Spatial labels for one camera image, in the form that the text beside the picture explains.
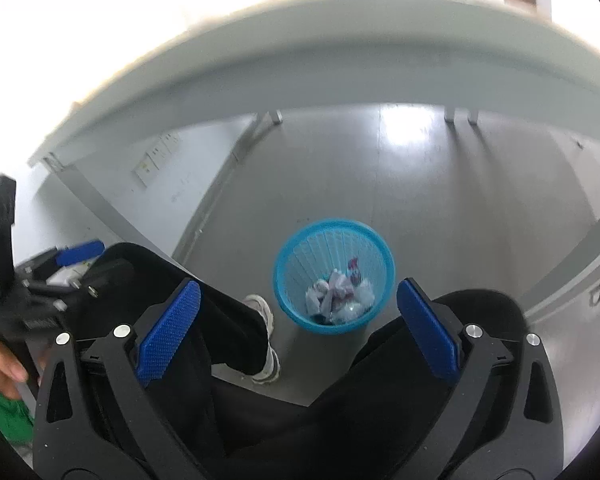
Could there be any clear plastic wrapper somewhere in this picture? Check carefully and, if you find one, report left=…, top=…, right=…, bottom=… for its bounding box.
left=330, top=280, right=377, bottom=324

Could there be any person's right leg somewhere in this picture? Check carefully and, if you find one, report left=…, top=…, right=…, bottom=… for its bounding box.
left=215, top=287, right=527, bottom=480

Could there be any white wall socket panel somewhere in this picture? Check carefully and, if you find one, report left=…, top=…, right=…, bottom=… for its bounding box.
left=133, top=130, right=182, bottom=189

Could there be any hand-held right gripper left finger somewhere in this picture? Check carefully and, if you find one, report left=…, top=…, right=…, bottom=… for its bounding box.
left=32, top=279, right=216, bottom=480

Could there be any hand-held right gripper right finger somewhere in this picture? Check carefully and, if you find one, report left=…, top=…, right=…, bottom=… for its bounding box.
left=396, top=279, right=566, bottom=480

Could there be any blue plastic waste basket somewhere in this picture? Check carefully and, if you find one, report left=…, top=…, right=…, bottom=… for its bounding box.
left=272, top=218, right=397, bottom=337

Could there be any person's left hand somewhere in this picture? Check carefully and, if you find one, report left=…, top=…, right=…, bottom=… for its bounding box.
left=0, top=344, right=29, bottom=387

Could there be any person's leg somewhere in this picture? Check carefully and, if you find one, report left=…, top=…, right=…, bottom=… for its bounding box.
left=102, top=241, right=277, bottom=480
left=215, top=287, right=527, bottom=480

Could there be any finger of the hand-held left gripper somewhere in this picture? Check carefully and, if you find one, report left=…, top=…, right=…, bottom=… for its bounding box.
left=15, top=241, right=106, bottom=286
left=72, top=257, right=137, bottom=306

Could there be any green cloth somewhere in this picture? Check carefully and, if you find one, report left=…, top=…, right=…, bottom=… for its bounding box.
left=0, top=377, right=34, bottom=447

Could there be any white sneaker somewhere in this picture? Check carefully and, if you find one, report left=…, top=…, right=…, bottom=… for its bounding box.
left=242, top=293, right=282, bottom=387

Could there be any person's left leg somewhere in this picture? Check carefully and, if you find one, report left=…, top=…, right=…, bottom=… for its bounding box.
left=102, top=241, right=277, bottom=480

